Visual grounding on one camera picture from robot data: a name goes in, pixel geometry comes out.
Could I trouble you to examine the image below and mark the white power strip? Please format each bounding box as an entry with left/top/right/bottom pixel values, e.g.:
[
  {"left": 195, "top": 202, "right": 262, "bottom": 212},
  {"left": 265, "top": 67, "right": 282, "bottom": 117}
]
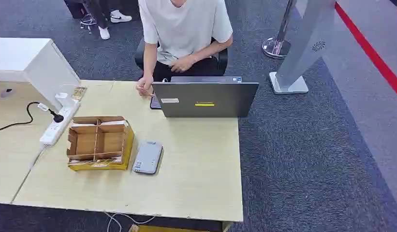
[{"left": 39, "top": 92, "right": 81, "bottom": 147}]

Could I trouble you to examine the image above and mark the black power cable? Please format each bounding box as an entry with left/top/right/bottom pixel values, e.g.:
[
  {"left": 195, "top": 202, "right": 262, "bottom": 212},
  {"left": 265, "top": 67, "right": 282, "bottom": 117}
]
[{"left": 0, "top": 101, "right": 65, "bottom": 132}]

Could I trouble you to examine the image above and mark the person in white shirt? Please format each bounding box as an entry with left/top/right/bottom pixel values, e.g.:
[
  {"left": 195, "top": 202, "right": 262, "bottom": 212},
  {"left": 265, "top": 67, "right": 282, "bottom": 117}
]
[{"left": 135, "top": 0, "right": 234, "bottom": 98}]

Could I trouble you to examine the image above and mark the white cabinet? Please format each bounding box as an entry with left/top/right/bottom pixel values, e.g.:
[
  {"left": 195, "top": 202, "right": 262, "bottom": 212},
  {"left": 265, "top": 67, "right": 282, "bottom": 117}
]
[{"left": 0, "top": 37, "right": 81, "bottom": 112}]

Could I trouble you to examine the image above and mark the grey kiosk stand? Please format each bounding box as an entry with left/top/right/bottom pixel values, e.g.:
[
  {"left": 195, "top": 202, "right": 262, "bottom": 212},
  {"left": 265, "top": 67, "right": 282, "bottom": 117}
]
[{"left": 269, "top": 0, "right": 338, "bottom": 95}]

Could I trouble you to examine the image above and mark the pale wooden desk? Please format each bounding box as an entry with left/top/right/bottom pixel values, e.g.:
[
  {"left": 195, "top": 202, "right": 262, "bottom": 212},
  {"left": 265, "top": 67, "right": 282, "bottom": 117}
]
[
  {"left": 0, "top": 80, "right": 59, "bottom": 205},
  {"left": 12, "top": 80, "right": 244, "bottom": 223}
]

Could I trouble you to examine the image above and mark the black smartphone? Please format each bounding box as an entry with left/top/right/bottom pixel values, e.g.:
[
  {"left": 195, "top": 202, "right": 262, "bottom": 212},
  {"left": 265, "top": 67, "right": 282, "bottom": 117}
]
[{"left": 149, "top": 93, "right": 162, "bottom": 110}]

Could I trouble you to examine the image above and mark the white cable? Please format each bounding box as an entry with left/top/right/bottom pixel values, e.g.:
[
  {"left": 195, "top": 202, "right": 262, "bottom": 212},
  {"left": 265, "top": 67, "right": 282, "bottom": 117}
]
[{"left": 104, "top": 211, "right": 156, "bottom": 232}]

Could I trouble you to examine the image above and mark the cardboard box with dividers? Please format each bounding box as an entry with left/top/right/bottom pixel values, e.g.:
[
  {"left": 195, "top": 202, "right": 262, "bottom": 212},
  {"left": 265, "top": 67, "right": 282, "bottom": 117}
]
[{"left": 66, "top": 116, "right": 135, "bottom": 172}]

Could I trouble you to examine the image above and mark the person with white shoes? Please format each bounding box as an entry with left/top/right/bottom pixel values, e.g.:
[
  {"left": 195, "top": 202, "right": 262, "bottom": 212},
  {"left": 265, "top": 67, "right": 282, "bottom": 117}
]
[{"left": 63, "top": 0, "right": 133, "bottom": 41}]

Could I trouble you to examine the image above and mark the small patterned card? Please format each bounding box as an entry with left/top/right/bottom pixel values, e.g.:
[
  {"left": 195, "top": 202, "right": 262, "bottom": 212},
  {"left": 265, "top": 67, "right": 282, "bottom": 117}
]
[{"left": 71, "top": 86, "right": 88, "bottom": 102}]

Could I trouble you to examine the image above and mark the grey laptop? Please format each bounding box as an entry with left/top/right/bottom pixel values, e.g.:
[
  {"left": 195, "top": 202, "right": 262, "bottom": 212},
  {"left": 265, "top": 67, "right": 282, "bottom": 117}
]
[{"left": 151, "top": 75, "right": 260, "bottom": 119}]

